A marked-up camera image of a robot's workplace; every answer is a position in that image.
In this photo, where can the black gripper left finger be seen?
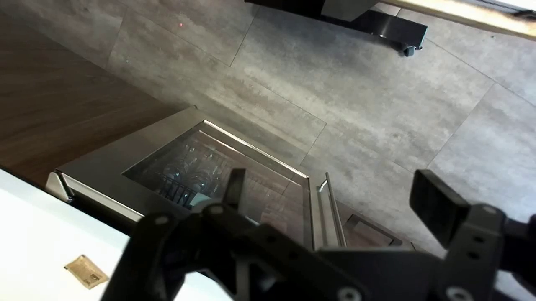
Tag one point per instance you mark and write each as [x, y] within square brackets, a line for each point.
[224, 240]

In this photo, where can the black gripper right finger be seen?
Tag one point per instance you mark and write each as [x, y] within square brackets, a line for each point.
[475, 245]

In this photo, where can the plain dark wood cabinet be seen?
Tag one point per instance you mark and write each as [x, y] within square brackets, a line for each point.
[56, 111]

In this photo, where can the brown paper packet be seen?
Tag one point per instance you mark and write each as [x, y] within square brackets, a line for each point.
[86, 271]

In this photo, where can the light wooden plank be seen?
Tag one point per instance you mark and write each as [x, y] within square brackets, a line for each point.
[475, 17]

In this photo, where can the black cart base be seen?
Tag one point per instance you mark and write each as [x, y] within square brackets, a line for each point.
[391, 27]

